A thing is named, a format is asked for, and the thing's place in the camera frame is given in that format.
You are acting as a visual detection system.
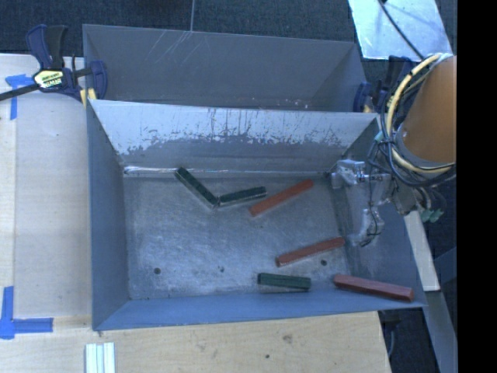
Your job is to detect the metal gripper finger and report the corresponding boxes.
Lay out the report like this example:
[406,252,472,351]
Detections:
[347,207,386,247]
[330,160,368,190]

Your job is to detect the red-brown flat block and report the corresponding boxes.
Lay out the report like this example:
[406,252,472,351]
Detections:
[275,236,346,268]
[332,274,415,303]
[248,179,315,218]

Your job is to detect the grey metal bin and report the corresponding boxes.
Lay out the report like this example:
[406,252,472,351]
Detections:
[82,23,429,332]

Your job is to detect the dark green flat block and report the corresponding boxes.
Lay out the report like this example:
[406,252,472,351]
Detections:
[217,186,268,209]
[256,272,313,292]
[173,166,219,211]

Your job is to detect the pale wood flat board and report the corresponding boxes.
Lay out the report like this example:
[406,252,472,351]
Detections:
[13,56,94,320]

